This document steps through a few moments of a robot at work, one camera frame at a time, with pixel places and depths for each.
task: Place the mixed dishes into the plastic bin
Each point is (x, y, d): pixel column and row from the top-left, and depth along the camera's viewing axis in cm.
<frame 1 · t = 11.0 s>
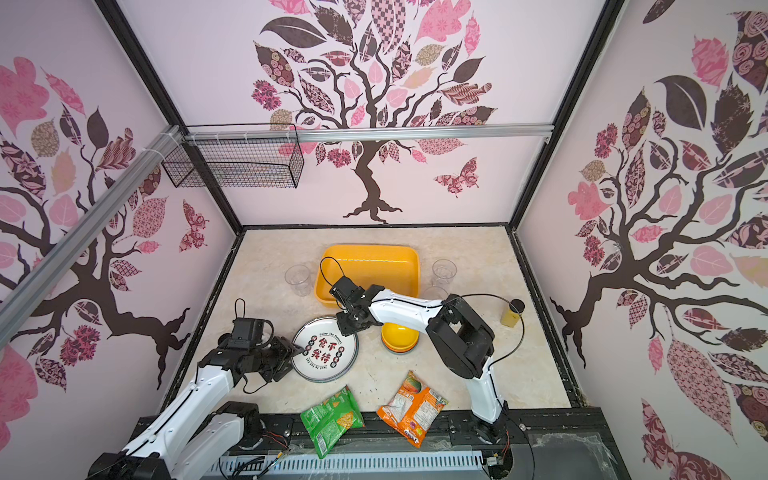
left hand: (300, 359, 83), fingers open
right hand: (344, 323, 89), fingers open
yellow plastic bin: (395, 267, 110), on the table
plate with red characters: (329, 355, 87), point 2 cm above the table
clear cup left: (298, 276, 101), point 5 cm above the table
clear cup back right: (443, 272, 105), point 3 cm above the table
yellow juice bottle black cap: (511, 317, 89), point 7 cm above the table

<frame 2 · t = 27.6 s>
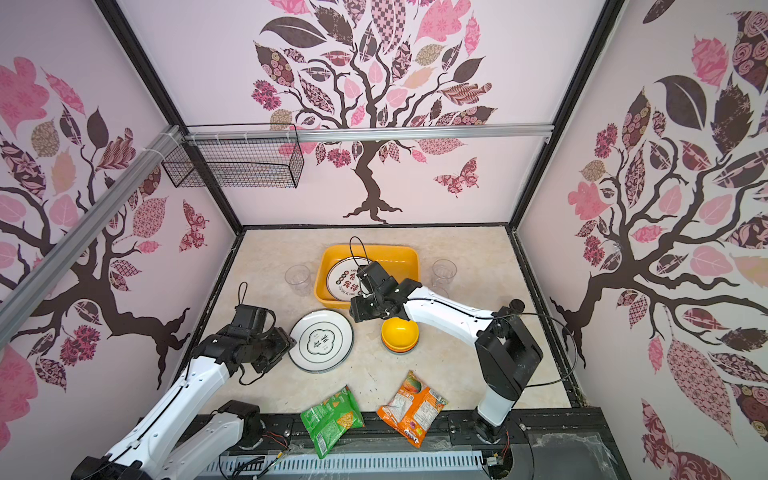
left hand: (291, 351, 81), fingers open
right hand: (355, 307, 83), fingers open
plate with red characters: (342, 278, 105), on the table
white plate green flower outline: (324, 341, 89), point 2 cm above the table
the other named things where they were.

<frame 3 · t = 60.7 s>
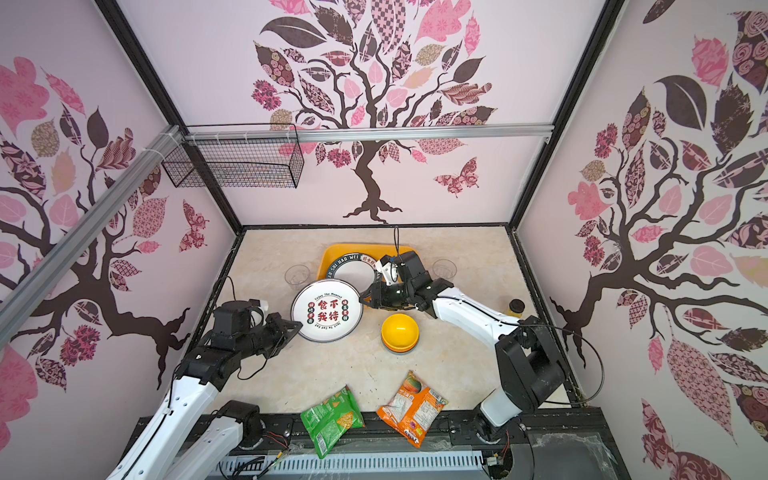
left hand: (303, 329, 76), fingers closed
right hand: (364, 296, 81), fingers open
plate with green rim: (359, 269, 106), point 3 cm above the table
plate red characters: (328, 309, 83), point 14 cm above the table
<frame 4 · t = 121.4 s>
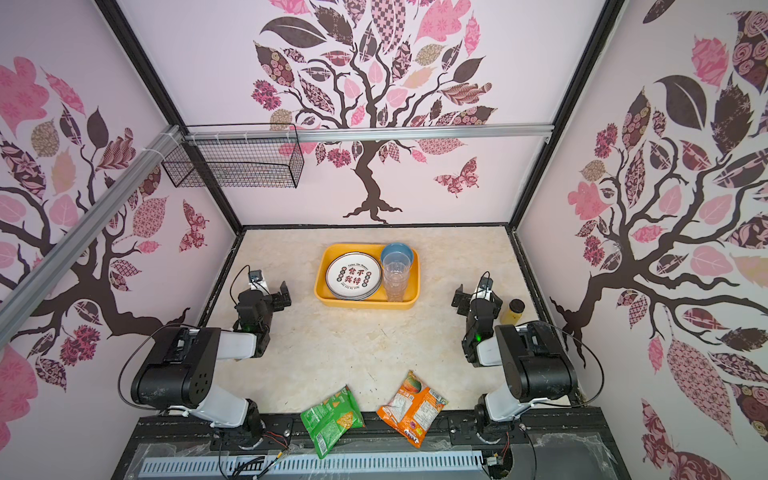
left hand: (271, 286, 94), fingers open
right hand: (478, 286, 92), fingers open
plate red characters: (353, 276, 103), point 3 cm above the table
blue bowl: (398, 247, 100), point 13 cm above the table
